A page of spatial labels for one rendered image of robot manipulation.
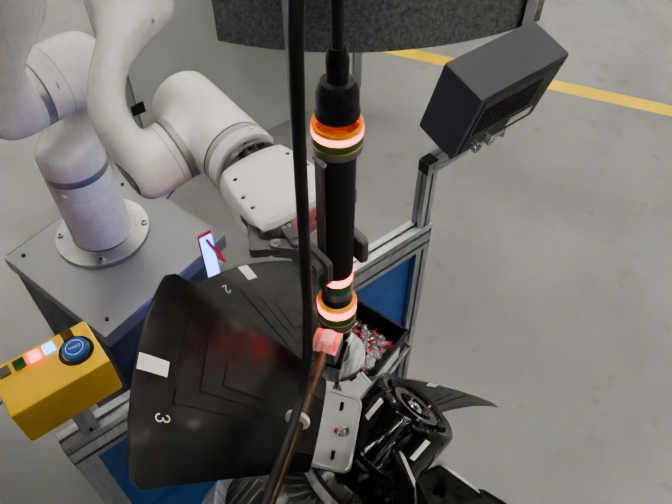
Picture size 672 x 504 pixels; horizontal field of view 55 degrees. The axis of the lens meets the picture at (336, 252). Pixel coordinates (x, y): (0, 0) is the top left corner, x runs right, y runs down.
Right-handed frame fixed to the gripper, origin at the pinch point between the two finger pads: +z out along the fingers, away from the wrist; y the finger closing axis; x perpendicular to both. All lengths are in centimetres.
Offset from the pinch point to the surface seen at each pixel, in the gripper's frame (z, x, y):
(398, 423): 11.2, -21.0, -0.6
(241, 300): -19.4, -27.5, 2.3
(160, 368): -2.5, -5.6, 19.5
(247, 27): -167, -85, -88
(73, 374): -32, -40, 27
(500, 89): -29, -24, -63
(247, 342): -2.9, -10.8, 9.9
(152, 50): -178, -87, -52
